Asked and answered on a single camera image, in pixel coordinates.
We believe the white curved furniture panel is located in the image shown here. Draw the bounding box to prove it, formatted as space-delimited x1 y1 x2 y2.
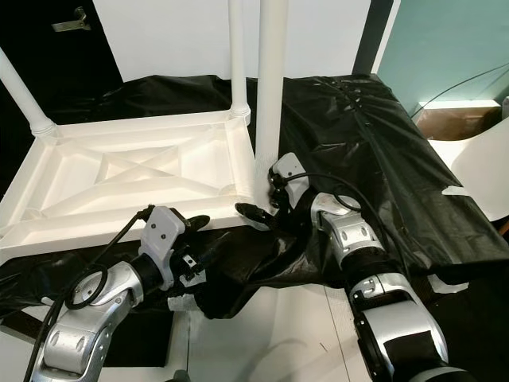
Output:
433 95 509 216

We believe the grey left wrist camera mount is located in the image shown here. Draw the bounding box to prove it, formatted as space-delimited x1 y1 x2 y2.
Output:
142 205 192 267

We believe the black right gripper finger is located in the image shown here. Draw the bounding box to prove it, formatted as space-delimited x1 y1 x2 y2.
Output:
235 203 275 225

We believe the brown cardboard box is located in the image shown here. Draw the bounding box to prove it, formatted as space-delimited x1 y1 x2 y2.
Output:
415 107 502 142

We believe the black door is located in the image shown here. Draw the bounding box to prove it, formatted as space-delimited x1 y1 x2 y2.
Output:
0 0 124 120

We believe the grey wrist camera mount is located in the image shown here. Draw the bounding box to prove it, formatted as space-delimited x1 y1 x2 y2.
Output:
272 153 307 204
142 205 192 267

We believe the dark grey window frame post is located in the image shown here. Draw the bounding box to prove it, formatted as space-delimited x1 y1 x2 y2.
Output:
354 0 398 76

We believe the metal door handle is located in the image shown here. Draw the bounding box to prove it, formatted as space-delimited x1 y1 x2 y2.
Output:
52 6 92 33

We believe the white plastic table top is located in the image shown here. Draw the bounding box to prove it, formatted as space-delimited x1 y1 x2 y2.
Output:
0 110 267 265

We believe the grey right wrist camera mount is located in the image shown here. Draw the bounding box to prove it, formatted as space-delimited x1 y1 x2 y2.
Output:
272 153 307 204

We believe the black plastic sheet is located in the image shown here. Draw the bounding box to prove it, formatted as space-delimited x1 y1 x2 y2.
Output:
0 73 509 319

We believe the white plastic table leg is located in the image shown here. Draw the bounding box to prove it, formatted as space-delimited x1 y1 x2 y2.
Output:
253 0 289 206
227 0 254 122
0 52 58 138

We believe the thin black wall cable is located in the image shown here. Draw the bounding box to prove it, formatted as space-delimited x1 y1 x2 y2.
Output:
412 62 509 119

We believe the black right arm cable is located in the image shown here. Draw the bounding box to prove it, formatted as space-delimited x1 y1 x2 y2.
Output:
274 173 406 263

